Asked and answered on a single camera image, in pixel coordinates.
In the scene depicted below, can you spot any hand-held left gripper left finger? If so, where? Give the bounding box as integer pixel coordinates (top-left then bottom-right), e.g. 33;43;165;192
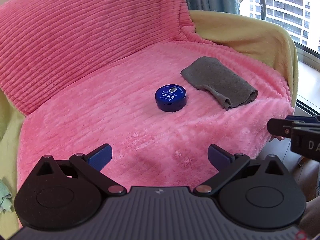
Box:
36;143;127;196

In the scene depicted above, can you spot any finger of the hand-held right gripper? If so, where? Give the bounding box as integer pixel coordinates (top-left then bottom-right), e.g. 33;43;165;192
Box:
267;118;293;139
286;115;320;124

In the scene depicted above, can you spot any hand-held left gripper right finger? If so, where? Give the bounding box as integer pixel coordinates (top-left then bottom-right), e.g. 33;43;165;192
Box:
193;144;288;197

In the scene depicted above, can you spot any grey cleaning cloth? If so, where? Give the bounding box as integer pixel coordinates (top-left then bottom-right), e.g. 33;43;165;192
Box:
180;56;259;111

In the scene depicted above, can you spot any round blue tin container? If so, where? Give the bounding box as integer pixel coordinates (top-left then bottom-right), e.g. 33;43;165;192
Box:
155;84;188;112

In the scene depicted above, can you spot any pink fluffy blanket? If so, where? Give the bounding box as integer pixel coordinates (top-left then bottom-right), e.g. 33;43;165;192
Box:
17;26;295;228

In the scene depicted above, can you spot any light green cloth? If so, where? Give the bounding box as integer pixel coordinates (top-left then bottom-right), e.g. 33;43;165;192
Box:
0;178;13;214

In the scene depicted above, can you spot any window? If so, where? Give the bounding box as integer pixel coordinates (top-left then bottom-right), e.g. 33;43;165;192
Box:
236;0;320;113

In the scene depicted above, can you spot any apartment building outside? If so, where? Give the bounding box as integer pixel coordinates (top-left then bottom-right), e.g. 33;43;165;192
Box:
250;0;320;53

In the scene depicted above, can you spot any pink corduroy cushion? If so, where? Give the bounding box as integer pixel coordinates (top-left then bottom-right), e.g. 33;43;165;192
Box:
0;0;196;115

